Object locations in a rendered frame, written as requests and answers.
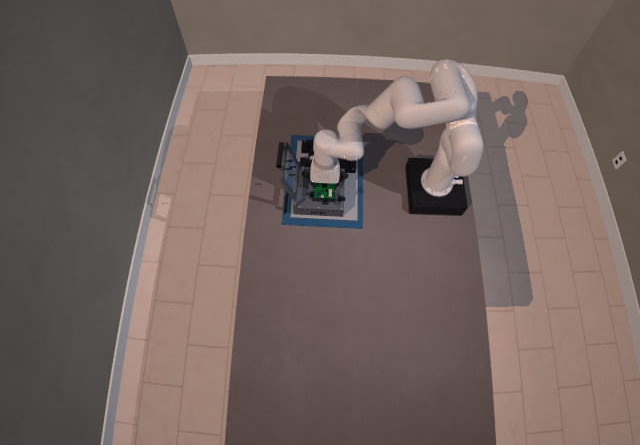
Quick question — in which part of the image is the green circuit board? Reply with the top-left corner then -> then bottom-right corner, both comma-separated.
314,183 -> 335,199

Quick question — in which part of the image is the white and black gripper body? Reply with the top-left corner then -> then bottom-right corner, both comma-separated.
310,158 -> 340,184

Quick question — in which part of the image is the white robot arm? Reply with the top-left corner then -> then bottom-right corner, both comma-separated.
310,59 -> 483,197

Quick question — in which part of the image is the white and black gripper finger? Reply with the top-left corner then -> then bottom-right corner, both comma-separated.
302,169 -> 315,189
334,170 -> 348,189

